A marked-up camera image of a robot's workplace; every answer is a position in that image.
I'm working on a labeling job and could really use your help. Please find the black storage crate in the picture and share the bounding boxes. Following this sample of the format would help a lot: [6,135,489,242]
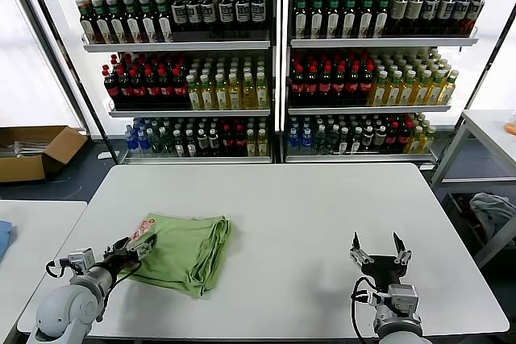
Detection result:
[442,192,487,259]

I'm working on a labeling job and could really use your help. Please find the white cap tan label bottle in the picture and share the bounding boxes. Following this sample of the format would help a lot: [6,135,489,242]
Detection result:
[405,0,426,35]
[361,125,376,151]
[207,128,221,157]
[196,128,210,157]
[373,125,388,151]
[389,0,409,35]

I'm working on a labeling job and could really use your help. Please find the clear plastic packaging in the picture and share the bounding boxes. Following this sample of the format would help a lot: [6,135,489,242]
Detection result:
[0,140,49,158]

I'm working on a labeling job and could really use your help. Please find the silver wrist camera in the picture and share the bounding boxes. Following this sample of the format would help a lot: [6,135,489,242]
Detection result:
[386,284,418,313]
[66,250,96,275]

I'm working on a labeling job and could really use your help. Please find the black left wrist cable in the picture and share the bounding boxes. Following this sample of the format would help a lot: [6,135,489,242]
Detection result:
[44,259,70,279]

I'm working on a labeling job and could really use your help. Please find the green polo shirt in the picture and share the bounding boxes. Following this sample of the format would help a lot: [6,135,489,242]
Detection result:
[120,213,231,300]

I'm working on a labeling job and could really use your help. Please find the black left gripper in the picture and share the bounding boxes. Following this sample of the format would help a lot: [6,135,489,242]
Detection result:
[102,237,159,278]

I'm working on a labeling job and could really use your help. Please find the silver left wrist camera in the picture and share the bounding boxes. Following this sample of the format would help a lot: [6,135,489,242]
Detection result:
[66,250,96,275]

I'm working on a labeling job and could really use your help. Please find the white metal frame table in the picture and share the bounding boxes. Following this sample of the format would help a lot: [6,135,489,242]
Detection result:
[429,108,516,269]

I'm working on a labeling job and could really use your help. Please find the white cap dark label bottle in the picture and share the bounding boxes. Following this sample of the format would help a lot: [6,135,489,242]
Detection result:
[437,0,458,35]
[218,0,235,33]
[172,0,189,34]
[421,0,441,35]
[235,0,252,33]
[186,0,204,33]
[467,0,488,34]
[201,0,218,33]
[453,0,472,35]
[251,0,267,33]

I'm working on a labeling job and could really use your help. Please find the black slanted pole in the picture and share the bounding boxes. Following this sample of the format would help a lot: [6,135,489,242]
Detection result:
[18,0,122,164]
[437,7,516,172]

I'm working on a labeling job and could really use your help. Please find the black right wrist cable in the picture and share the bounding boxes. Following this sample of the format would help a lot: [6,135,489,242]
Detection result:
[350,277,388,337]

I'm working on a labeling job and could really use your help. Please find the blue cloth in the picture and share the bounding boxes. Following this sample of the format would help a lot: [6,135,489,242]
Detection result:
[0,218,17,264]

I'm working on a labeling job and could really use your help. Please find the red cap cola bottle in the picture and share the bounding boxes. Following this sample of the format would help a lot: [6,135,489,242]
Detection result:
[346,64,362,104]
[159,69,175,106]
[290,64,306,105]
[103,68,121,106]
[131,69,148,106]
[235,124,248,157]
[333,64,347,105]
[173,68,189,106]
[360,63,375,103]
[144,69,161,106]
[222,124,235,157]
[318,64,335,105]
[117,68,134,106]
[385,121,400,152]
[305,64,320,105]
[397,121,412,152]

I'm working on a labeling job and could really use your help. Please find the yellow drink bottle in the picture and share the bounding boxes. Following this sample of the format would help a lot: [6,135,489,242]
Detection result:
[398,70,418,107]
[243,72,258,110]
[257,128,270,157]
[186,73,202,110]
[427,69,447,106]
[228,73,244,110]
[215,73,231,110]
[405,125,424,155]
[368,70,390,107]
[418,125,439,155]
[246,128,259,157]
[385,70,404,107]
[413,70,433,106]
[200,73,217,110]
[256,72,270,110]
[439,69,460,106]

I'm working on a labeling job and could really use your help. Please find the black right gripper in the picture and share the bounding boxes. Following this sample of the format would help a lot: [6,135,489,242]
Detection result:
[349,232,413,289]

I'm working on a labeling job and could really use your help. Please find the green cap tea bottle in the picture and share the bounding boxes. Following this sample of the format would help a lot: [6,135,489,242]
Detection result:
[108,0,128,44]
[374,0,393,38]
[343,0,360,39]
[359,0,377,38]
[156,0,174,44]
[93,0,114,44]
[326,0,343,39]
[293,0,310,39]
[123,0,143,44]
[309,0,327,39]
[79,0,98,44]
[139,0,158,44]

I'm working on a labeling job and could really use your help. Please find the brown cardboard box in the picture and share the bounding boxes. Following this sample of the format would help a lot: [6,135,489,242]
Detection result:
[0,125,89,183]

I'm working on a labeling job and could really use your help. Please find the grey metal shelving unit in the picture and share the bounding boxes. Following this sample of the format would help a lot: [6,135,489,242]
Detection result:
[281,0,510,170]
[53,0,283,164]

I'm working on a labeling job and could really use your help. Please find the grey cloth pile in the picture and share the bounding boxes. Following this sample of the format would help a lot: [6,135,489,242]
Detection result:
[469,192,516,248]

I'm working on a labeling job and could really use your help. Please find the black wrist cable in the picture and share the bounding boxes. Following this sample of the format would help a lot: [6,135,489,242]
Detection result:
[44,259,70,279]
[350,277,388,337]

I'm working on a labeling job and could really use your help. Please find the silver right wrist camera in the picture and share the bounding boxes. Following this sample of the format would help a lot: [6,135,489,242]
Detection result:
[386,284,418,313]

